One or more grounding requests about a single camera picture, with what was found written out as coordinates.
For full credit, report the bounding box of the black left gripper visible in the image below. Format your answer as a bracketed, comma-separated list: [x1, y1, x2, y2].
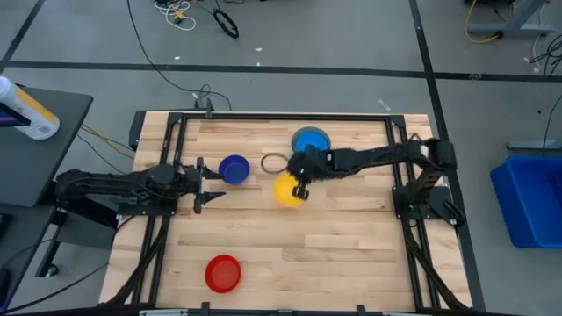
[184, 156, 227, 215]

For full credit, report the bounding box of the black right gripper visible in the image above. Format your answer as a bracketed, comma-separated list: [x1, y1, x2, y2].
[286, 146, 335, 202]

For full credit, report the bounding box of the yellow bowl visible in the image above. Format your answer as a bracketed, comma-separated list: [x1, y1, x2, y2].
[272, 170, 309, 209]

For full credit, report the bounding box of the dark blue bowl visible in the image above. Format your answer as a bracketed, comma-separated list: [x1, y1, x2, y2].
[218, 154, 251, 186]

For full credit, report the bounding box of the light blue bowl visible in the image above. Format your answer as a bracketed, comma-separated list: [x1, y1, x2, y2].
[293, 132, 330, 154]
[290, 126, 333, 154]

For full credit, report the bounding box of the red bowl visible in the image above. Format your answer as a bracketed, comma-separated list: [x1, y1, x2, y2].
[204, 254, 243, 294]

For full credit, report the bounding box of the black side table base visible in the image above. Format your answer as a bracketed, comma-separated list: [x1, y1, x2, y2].
[34, 205, 119, 278]

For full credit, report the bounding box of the dark grey side table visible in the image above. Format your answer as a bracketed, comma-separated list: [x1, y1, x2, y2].
[0, 84, 95, 208]

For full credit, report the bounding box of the white canister with yellow label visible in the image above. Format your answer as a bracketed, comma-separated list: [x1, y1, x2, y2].
[0, 75, 61, 141]

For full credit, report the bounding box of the blue plastic bin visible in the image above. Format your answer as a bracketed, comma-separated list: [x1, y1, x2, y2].
[489, 154, 562, 249]

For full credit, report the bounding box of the grey metal stand foot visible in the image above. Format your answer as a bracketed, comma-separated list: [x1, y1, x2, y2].
[506, 139, 562, 153]

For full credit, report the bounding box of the grey desk leg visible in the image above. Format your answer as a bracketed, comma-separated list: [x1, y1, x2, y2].
[466, 0, 558, 37]

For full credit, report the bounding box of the black metal table frame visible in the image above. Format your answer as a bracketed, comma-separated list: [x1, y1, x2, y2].
[106, 110, 474, 316]

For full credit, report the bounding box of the thin yellow cable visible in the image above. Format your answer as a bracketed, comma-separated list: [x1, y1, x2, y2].
[80, 123, 136, 161]

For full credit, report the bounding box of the long black floor cable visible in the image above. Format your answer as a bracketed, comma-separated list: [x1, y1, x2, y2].
[126, 0, 233, 112]

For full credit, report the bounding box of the black coiled cable ring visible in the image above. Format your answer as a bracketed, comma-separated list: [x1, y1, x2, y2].
[213, 8, 241, 40]

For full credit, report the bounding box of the white cable bundle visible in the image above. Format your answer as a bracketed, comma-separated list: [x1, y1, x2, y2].
[153, 0, 198, 32]

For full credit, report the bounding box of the black cable under side table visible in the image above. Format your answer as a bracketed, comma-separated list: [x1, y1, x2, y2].
[0, 262, 110, 315]

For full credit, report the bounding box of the yellow floor cable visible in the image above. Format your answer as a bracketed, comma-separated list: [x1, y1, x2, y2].
[464, 0, 502, 45]

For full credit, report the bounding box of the thin black cable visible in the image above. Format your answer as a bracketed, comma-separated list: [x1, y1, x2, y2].
[541, 93, 562, 155]

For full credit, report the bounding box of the black cable bundle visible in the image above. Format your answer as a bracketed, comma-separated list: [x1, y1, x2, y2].
[529, 33, 562, 78]

